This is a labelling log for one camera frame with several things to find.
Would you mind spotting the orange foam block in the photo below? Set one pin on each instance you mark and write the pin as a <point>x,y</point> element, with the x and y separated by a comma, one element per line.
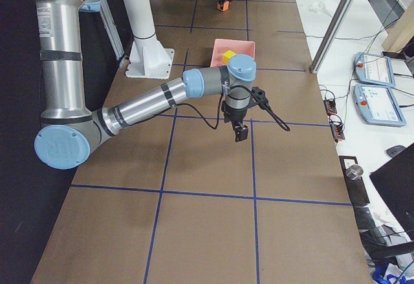
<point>226,6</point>

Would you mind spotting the yellow foam block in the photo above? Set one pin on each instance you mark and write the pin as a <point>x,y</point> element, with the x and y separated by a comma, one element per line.
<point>227,56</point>

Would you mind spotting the pink plastic bin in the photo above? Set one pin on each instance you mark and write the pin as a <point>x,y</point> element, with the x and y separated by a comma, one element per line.
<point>222,46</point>

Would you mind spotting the small metal cup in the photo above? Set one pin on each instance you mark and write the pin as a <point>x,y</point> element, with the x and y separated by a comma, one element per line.
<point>354,172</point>

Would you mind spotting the near teach pendant tablet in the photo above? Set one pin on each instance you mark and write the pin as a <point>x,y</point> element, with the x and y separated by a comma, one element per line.
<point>378,106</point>

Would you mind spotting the teach pendant tablet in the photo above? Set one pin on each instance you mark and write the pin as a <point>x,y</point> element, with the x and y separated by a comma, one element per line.
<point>378,106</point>
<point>374,69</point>

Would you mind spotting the far teach pendant tablet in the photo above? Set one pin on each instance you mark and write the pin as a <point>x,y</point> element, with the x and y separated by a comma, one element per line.
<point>374,69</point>

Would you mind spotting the black computer mouse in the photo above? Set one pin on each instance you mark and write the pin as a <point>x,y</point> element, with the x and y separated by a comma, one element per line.
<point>393,151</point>

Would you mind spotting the black monitor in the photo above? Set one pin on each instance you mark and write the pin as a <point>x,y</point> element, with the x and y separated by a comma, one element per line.
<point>394,182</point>

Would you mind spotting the wrist black camera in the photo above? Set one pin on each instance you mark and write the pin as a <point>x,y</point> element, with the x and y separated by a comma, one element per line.
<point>260,98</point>

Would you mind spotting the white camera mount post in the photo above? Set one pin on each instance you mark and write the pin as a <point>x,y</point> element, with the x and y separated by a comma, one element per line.
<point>148,58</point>

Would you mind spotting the aluminium frame post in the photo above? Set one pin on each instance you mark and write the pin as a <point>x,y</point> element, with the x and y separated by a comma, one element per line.
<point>333,28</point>

